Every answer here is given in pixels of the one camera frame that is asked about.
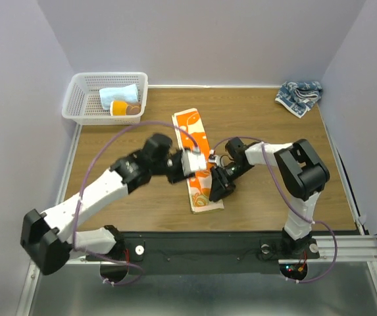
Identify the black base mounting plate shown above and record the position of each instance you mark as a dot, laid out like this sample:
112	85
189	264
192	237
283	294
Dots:
204	253

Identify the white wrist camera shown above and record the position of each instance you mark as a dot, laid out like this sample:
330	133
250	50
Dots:
193	161
215	159

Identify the light blue rolled towel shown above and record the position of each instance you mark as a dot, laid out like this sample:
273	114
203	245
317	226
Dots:
128	94

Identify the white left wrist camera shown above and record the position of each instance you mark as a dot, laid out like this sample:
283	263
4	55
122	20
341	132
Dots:
193	161

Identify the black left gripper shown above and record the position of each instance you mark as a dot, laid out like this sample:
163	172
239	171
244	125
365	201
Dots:
179	173

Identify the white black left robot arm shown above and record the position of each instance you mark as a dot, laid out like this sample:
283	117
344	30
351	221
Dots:
50	237

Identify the white perforated plastic basket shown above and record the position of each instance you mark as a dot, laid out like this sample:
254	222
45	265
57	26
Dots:
82	102

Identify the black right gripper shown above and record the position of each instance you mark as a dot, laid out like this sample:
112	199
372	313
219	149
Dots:
220	184

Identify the blue patterned crumpled towel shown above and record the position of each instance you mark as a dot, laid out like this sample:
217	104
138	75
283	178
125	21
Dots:
299	97

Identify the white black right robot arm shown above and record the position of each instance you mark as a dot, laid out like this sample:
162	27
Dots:
303	173

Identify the aluminium front frame rail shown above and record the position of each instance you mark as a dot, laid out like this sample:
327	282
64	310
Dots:
353	248

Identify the orange rolled towel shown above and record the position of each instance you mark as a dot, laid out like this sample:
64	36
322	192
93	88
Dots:
118	108

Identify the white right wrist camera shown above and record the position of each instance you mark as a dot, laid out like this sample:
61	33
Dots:
215	159

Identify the brown rolled towel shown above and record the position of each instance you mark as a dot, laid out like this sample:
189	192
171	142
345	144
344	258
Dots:
133	109

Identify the orange white fox towel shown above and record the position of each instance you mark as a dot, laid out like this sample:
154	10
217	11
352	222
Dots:
199	187

